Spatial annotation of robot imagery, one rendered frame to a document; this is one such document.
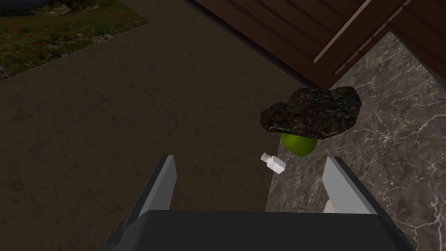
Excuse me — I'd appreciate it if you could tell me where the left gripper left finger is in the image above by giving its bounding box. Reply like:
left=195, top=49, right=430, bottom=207
left=122, top=155, right=177, bottom=230

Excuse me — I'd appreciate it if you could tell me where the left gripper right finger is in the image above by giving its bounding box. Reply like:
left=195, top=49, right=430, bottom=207
left=322, top=156, right=390, bottom=222

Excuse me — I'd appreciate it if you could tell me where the green apple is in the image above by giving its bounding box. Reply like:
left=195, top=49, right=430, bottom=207
left=280, top=132, right=318, bottom=158

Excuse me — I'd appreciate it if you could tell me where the small white bottle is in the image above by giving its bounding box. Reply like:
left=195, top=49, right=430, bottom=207
left=260, top=152, right=287, bottom=175

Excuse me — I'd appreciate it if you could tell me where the dark rough lumpy object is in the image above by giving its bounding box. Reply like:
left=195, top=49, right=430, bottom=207
left=259, top=85, right=363, bottom=140

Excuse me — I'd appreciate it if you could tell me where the dark brown wooden cabinet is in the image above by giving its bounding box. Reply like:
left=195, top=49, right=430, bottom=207
left=181, top=0, right=446, bottom=91

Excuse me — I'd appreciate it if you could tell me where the flower meadow rug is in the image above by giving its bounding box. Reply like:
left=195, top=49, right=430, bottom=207
left=0, top=0, right=150, bottom=82

